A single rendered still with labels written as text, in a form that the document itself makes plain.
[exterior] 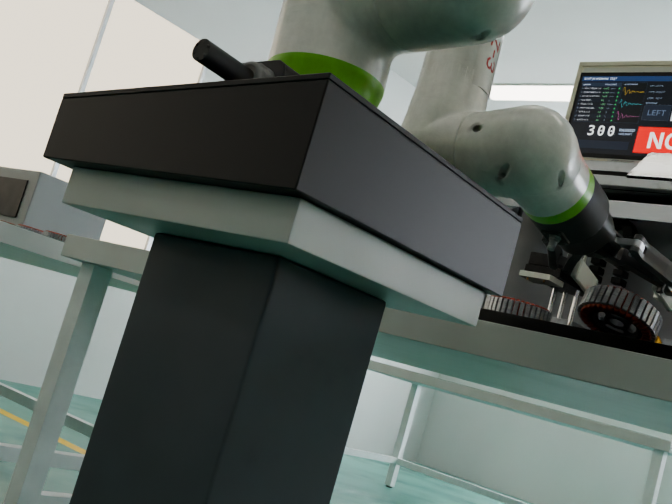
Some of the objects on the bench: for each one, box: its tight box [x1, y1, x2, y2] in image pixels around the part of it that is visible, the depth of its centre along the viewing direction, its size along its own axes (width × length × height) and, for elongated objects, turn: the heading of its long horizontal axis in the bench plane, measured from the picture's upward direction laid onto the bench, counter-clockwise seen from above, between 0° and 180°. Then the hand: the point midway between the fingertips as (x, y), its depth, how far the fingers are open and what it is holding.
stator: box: [577, 285, 663, 342], centre depth 129 cm, size 11×11×4 cm
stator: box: [484, 295, 552, 322], centre depth 155 cm, size 11×11×4 cm
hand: (627, 290), depth 130 cm, fingers open, 11 cm apart
